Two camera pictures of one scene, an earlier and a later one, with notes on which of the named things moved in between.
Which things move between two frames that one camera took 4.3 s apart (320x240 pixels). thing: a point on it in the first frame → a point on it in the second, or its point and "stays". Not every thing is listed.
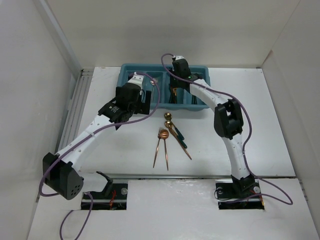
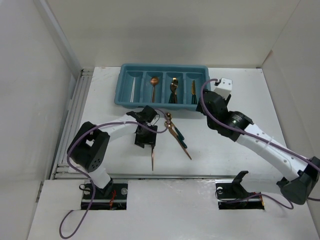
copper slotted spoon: (164, 135) → (154, 81)
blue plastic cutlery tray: (156, 80) stays
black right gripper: (172, 83) → (226, 101)
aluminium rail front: (141, 176) stays
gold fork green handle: (173, 99) stays
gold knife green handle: (194, 100) stays
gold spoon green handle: (168, 116) stays
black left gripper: (143, 108) → (149, 141)
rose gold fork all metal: (159, 138) → (152, 155)
